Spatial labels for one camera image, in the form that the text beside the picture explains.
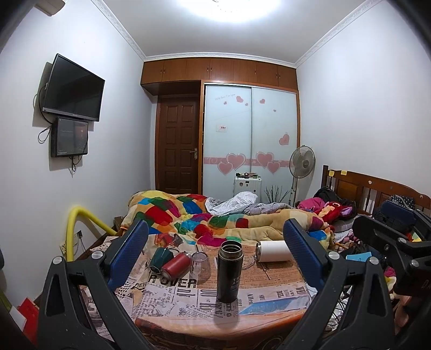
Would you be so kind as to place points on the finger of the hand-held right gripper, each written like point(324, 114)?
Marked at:
point(377, 232)
point(399, 213)

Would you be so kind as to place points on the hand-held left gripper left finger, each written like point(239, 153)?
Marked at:
point(129, 250)

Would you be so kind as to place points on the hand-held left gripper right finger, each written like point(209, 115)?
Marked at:
point(303, 249)

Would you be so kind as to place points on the white cup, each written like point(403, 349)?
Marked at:
point(276, 251)

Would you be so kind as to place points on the green faceted cup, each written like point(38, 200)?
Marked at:
point(160, 260)

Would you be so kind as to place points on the red cup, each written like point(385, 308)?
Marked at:
point(175, 264)

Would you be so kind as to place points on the clear glass cup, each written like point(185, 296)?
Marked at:
point(201, 267)

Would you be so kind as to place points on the black steel thermos cup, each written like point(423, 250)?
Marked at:
point(229, 269)

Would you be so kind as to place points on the black polka dot bag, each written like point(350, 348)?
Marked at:
point(402, 200)

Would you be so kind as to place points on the light blue paper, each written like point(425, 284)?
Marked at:
point(359, 256)

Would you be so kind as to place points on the pink garment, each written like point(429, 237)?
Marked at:
point(309, 204)

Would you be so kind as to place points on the red plush toy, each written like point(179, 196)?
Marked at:
point(333, 210)

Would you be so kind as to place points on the wooden bed headboard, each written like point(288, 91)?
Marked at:
point(357, 186)

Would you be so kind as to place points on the clear glass dish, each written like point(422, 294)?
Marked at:
point(249, 261)

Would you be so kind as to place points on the black garment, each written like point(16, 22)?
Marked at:
point(328, 195)

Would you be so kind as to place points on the dark dried twigs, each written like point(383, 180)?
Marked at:
point(276, 195)

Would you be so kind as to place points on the yellow foam tube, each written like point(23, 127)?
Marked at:
point(71, 232)

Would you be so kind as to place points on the newspaper print tablecloth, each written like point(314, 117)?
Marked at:
point(175, 296)

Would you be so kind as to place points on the colourful patchwork blanket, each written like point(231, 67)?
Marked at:
point(232, 227)

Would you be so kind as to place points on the grey checked cloth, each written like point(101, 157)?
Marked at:
point(235, 203)

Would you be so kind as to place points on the standing electric fan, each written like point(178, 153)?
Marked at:
point(303, 161)

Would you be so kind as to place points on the brown wooden door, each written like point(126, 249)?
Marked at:
point(178, 144)

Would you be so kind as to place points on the red box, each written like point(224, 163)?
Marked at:
point(29, 316)

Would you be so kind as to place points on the sliding wardrobe with heart stickers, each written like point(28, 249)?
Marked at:
point(249, 134)

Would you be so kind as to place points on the brown overhead cabinets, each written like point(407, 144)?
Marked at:
point(219, 70)

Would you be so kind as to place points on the white air conditioner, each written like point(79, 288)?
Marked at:
point(50, 6)

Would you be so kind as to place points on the wall power socket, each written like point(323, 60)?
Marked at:
point(79, 234)

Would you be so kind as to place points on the small black wall monitor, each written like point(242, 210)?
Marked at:
point(70, 136)

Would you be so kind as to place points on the wall-mounted black television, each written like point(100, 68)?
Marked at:
point(74, 89)

